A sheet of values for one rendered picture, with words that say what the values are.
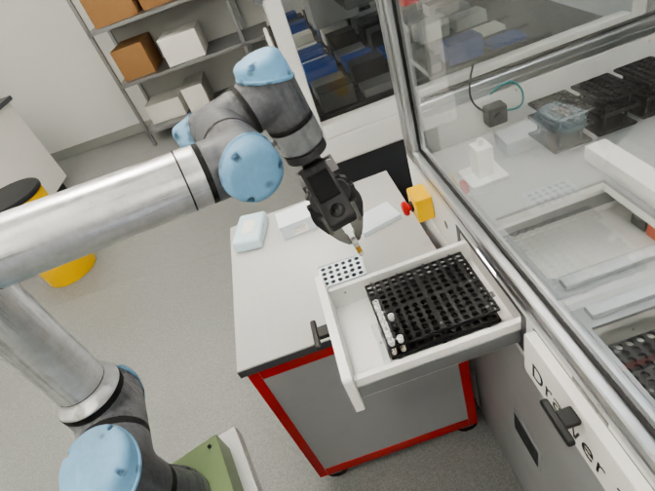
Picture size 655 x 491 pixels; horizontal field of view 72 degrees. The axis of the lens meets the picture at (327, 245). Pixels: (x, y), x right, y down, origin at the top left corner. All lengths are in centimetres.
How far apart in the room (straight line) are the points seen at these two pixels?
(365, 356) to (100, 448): 49
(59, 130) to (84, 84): 61
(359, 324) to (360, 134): 79
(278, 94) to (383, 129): 98
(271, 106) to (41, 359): 50
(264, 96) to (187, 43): 389
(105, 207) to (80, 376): 38
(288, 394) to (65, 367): 63
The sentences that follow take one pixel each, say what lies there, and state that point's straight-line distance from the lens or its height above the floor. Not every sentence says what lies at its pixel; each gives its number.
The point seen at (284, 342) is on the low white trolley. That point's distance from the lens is 115.
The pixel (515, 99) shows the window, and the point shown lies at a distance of 66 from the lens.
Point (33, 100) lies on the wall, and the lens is 566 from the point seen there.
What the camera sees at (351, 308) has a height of 84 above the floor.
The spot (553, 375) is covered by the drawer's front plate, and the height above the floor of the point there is 92.
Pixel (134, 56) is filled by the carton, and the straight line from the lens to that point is 469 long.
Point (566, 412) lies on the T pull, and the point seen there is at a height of 91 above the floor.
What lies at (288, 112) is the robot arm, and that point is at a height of 136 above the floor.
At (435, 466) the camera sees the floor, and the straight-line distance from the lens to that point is 174.
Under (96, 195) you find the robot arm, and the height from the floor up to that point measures 141.
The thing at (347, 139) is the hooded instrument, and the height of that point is 88.
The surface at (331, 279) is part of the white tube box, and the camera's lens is 119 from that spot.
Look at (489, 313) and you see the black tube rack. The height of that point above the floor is 90.
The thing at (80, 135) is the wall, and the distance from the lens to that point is 566.
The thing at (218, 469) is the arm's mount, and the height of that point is 83.
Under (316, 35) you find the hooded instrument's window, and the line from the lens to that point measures 149.
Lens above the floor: 161
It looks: 39 degrees down
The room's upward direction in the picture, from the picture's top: 21 degrees counter-clockwise
